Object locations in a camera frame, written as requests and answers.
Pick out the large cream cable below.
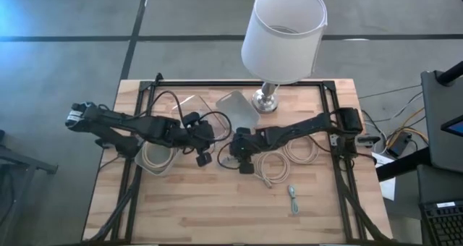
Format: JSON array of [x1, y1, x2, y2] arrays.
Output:
[[252, 150, 292, 190], [281, 136, 320, 166], [140, 140, 175, 169]]

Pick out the small white cable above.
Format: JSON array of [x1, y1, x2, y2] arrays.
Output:
[[287, 184, 301, 216]]

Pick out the silver lamp with white shade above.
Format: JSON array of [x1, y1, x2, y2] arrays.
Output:
[[240, 0, 328, 114]]

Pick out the white paper sheet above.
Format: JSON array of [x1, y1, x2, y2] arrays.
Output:
[[371, 152, 397, 202]]

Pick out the black power box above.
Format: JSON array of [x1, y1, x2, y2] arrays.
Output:
[[385, 131, 414, 158]]

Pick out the black metal bar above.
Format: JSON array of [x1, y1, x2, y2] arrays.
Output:
[[375, 146, 431, 182]]

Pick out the tablet screen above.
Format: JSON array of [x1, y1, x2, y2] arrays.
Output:
[[440, 114, 463, 137]]

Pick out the black keyboard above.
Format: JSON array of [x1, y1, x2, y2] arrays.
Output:
[[418, 200, 463, 246]]

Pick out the black pole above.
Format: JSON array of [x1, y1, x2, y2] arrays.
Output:
[[435, 60, 463, 88]]

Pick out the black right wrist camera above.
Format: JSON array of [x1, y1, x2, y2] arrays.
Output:
[[237, 160, 255, 175]]

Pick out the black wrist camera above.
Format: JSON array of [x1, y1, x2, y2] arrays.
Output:
[[195, 151, 213, 168], [237, 160, 255, 175]]

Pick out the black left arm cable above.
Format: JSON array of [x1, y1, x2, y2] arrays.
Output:
[[146, 90, 233, 156]]

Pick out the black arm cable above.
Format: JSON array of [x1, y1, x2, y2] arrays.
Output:
[[216, 140, 240, 171], [146, 90, 233, 156]]

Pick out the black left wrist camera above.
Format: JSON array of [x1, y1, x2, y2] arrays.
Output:
[[195, 151, 213, 168]]

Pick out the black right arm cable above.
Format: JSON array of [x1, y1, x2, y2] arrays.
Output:
[[216, 140, 240, 171]]

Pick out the coiled white cable in bag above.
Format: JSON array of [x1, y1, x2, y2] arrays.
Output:
[[134, 140, 181, 177]]

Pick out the black aluminium table frame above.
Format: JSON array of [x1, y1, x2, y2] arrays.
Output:
[[82, 80, 394, 245]]

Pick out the yellow wires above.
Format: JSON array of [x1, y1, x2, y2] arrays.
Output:
[[383, 106, 430, 148]]

